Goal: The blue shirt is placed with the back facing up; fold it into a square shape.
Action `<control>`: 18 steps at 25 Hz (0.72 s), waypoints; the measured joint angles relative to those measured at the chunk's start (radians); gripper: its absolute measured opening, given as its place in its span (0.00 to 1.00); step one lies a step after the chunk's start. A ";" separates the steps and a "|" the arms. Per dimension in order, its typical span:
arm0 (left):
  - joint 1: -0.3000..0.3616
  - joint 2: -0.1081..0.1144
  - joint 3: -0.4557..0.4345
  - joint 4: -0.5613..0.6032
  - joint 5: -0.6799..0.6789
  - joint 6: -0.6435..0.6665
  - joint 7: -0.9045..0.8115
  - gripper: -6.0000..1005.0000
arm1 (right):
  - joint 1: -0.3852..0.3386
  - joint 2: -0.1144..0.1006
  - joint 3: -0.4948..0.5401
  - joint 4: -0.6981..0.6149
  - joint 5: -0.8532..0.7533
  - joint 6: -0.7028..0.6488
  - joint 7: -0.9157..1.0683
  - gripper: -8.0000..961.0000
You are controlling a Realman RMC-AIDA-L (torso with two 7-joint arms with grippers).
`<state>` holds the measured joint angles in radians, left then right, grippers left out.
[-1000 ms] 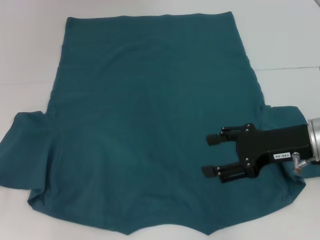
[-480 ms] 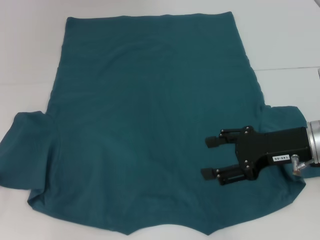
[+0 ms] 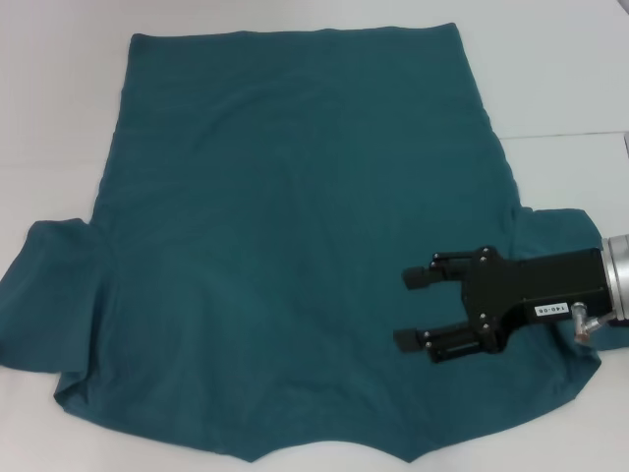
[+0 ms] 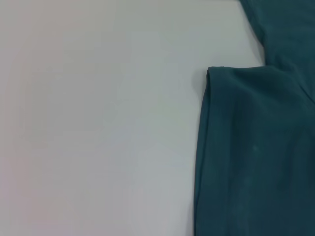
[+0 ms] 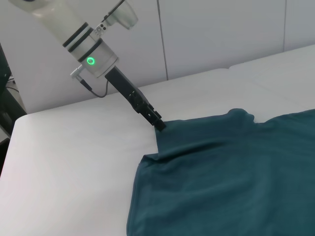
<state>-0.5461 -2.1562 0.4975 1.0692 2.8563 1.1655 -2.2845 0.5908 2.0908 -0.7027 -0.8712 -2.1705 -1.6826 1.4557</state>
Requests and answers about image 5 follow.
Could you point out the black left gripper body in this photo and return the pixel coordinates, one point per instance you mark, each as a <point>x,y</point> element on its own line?
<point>123,84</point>

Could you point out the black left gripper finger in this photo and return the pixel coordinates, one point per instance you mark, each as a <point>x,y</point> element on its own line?
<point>157,121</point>

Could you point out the teal blue shirt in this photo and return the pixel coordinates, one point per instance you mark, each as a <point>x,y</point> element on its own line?
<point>221,172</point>

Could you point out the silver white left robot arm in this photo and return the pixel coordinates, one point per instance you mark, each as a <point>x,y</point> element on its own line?
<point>81,37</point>

